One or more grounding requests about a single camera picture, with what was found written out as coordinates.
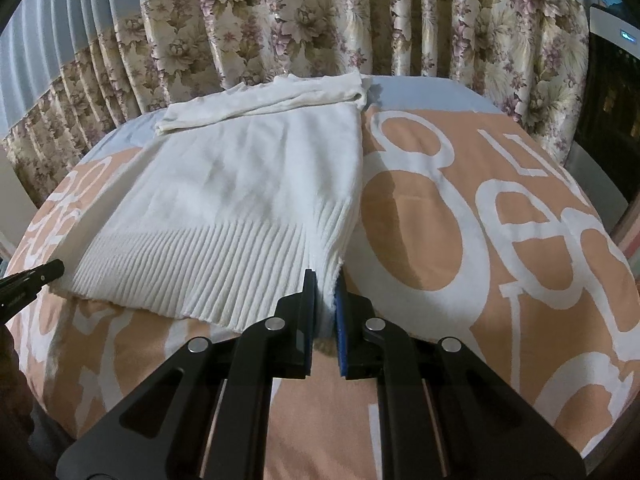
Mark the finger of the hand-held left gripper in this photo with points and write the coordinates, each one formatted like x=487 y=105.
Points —
x=35 y=280

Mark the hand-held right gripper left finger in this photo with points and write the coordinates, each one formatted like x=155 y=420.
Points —
x=307 y=345

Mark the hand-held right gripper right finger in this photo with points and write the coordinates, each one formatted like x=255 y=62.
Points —
x=342 y=340

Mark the white knit sweater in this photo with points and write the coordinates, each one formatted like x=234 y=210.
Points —
x=225 y=185

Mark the orange printed blanket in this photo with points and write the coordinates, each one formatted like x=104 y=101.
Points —
x=500 y=290

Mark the blue floral curtain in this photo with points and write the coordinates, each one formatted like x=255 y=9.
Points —
x=300 y=25

